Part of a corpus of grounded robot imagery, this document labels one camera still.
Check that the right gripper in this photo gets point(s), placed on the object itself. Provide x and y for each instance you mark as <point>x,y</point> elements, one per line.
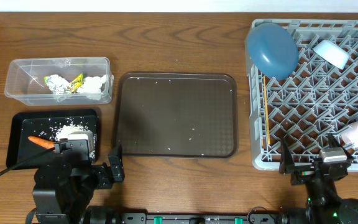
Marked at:
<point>302,172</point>

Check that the aluminium foil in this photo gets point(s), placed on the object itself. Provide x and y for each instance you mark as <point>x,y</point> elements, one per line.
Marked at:
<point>57,84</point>

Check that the large light blue bowl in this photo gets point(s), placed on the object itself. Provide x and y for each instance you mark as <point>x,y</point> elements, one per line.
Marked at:
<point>332,53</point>

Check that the white crumpled tissue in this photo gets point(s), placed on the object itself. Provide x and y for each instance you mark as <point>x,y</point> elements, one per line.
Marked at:
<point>92,86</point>

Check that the yellow green snack wrapper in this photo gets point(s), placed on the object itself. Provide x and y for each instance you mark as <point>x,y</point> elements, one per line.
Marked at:
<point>75,84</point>

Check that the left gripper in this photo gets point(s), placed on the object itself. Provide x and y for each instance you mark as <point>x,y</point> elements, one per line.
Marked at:
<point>108,177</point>

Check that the black bin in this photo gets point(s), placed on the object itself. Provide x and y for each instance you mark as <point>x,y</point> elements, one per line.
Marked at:
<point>23,125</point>

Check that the dark brown serving tray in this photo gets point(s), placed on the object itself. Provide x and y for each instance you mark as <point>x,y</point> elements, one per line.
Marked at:
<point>176,115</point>

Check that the orange carrot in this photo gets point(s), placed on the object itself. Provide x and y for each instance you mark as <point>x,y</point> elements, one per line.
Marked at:
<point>41,142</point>

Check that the dark blue plate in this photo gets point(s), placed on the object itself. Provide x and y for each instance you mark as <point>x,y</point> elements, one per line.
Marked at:
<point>272,50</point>

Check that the wooden chopstick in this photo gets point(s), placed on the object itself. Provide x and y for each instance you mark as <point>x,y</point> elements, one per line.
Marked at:
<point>266,112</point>

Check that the grey dishwasher rack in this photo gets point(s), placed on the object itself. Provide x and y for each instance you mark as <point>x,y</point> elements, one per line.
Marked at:
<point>315,100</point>

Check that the clear plastic bin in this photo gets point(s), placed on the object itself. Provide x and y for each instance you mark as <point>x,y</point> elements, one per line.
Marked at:
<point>25,80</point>

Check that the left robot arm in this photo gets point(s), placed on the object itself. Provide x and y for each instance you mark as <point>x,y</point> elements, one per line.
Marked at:
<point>62,192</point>

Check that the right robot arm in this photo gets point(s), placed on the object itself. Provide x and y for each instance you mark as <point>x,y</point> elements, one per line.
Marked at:
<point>323,204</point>

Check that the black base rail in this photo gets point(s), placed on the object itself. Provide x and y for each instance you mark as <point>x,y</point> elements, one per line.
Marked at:
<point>256,215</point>

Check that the pile of white rice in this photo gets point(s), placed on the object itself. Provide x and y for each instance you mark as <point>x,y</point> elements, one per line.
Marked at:
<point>55,129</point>

